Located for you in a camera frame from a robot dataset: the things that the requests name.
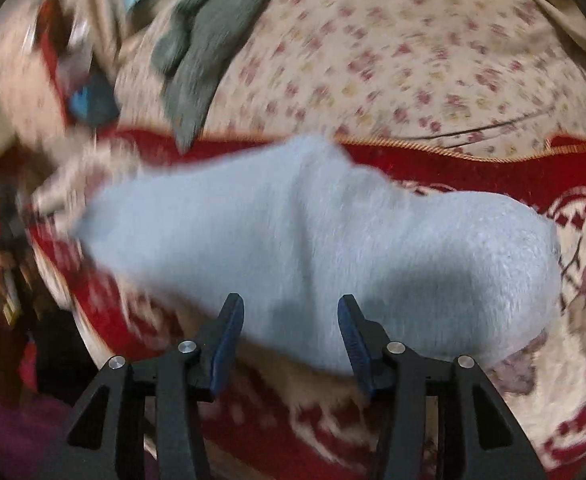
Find cream floral bed sheet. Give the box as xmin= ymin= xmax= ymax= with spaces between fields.
xmin=112 ymin=0 xmax=586 ymax=162

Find grey fleece blanket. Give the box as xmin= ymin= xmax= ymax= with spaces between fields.
xmin=152 ymin=0 xmax=270 ymax=151

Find light grey fleece pants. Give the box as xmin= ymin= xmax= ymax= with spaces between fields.
xmin=75 ymin=136 xmax=561 ymax=373

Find beige curtain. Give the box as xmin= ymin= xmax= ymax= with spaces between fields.
xmin=62 ymin=0 xmax=128 ymax=80

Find magenta sleeve forearm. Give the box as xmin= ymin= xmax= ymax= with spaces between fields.
xmin=0 ymin=294 xmax=74 ymax=480

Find blue bag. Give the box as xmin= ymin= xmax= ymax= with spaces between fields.
xmin=67 ymin=73 xmax=119 ymax=128

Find red white floral blanket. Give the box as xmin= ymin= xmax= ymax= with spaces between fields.
xmin=29 ymin=130 xmax=586 ymax=479

